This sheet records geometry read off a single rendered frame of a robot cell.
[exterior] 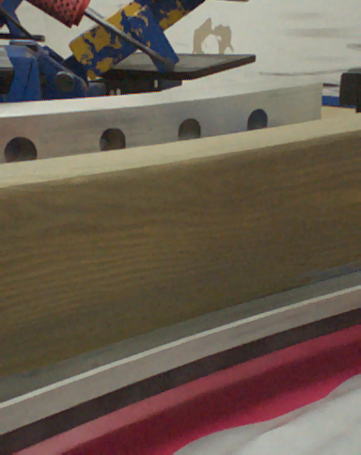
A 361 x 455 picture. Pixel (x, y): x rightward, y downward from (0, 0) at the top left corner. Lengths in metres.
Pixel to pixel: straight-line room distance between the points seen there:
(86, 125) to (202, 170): 0.25
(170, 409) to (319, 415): 0.06
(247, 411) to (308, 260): 0.07
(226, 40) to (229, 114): 2.80
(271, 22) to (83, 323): 2.94
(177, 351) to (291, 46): 2.84
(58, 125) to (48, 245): 0.27
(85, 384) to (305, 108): 0.43
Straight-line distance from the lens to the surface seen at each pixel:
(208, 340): 0.28
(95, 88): 1.67
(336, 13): 2.93
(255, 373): 0.34
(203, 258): 0.28
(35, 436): 0.29
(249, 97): 0.60
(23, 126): 0.50
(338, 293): 0.32
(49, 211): 0.24
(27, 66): 0.93
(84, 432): 0.30
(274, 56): 3.15
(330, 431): 0.30
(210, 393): 0.32
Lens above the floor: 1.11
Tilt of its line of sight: 17 degrees down
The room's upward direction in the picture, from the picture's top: 1 degrees counter-clockwise
